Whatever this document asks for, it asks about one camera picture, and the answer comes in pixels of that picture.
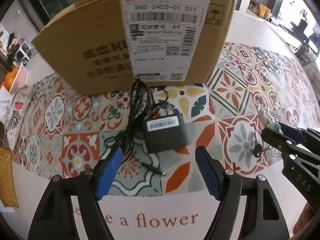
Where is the yellow woven mat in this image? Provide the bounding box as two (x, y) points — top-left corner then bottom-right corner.
(0, 146), (19, 207)

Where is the patterned tile table runner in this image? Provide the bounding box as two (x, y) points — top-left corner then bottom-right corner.
(9, 42), (319, 196)

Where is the black power adapter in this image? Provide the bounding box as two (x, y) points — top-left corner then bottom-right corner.
(142, 114), (189, 153)

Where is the white basket of oranges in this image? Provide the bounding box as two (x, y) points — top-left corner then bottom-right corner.
(1, 65), (29, 95)

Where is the white shoe rack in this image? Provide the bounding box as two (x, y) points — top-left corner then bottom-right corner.
(10, 38), (35, 66)

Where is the cardboard box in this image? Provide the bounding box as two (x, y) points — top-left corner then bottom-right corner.
(32, 0), (237, 95)

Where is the white figurine keychain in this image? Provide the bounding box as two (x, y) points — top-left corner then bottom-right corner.
(253, 109), (284, 158)

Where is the black adapter cable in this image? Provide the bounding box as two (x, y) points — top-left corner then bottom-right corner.
(103, 78), (173, 177)

